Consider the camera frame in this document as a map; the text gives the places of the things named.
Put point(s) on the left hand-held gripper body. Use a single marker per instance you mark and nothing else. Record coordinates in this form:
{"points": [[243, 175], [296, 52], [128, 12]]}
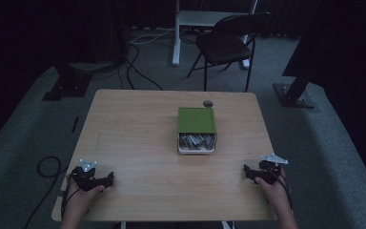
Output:
{"points": [[85, 178]]}

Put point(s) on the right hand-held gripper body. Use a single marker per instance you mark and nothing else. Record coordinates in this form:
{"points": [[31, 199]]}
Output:
{"points": [[268, 171]]}

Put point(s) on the pile of silver packets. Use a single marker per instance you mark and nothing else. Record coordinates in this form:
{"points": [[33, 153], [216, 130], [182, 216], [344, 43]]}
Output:
{"points": [[197, 141]]}

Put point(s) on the green box lid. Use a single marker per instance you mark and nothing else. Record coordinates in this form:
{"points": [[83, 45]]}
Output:
{"points": [[196, 120]]}

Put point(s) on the person's right hand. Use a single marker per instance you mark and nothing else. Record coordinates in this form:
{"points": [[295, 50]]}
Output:
{"points": [[274, 191]]}

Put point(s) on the person's left hand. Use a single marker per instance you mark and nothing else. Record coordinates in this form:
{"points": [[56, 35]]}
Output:
{"points": [[83, 199]]}

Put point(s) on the small black stick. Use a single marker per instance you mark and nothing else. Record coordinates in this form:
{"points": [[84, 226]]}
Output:
{"points": [[75, 124]]}

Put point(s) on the small round grey disc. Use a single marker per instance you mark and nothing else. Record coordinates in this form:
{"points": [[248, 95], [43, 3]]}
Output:
{"points": [[207, 103]]}

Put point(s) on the black stand base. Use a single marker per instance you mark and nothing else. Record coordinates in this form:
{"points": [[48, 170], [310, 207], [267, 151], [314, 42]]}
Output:
{"points": [[294, 93], [66, 85]]}

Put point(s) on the black folding chair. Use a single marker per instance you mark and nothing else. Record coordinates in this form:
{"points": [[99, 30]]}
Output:
{"points": [[225, 44]]}

